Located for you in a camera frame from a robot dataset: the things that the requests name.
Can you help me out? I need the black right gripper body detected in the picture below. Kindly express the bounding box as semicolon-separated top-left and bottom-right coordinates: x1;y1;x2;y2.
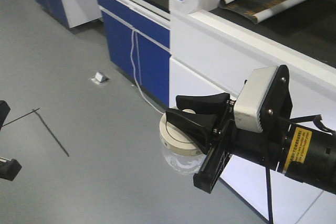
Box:
193;105;265;193

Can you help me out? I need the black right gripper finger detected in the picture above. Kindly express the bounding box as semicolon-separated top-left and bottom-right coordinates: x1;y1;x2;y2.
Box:
176;92;230;115
165;109;218;154

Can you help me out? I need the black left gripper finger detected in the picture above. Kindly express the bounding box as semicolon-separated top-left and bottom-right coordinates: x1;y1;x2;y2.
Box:
0;100;10;129
1;157;22;181

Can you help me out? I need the glass jar with white lid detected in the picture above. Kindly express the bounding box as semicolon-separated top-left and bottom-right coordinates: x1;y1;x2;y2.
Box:
159;114;205;175

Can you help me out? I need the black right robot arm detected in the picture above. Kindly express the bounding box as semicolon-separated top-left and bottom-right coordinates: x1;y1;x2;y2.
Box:
165;65;335;193

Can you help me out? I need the white floor socket box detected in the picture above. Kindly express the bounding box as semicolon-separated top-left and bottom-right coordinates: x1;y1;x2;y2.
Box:
90;71;110;86

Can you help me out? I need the blue lab cabinet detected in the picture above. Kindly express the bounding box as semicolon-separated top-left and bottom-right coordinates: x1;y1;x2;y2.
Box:
97;0;171;105

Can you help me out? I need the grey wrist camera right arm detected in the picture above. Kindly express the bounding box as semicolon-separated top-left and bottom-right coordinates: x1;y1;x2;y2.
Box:
233;66;278;133

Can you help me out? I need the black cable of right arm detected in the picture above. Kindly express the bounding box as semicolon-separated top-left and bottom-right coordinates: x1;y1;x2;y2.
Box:
265;166;275;224

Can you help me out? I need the white cord on floor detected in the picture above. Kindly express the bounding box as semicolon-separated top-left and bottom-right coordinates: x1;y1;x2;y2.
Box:
129;29;169;114

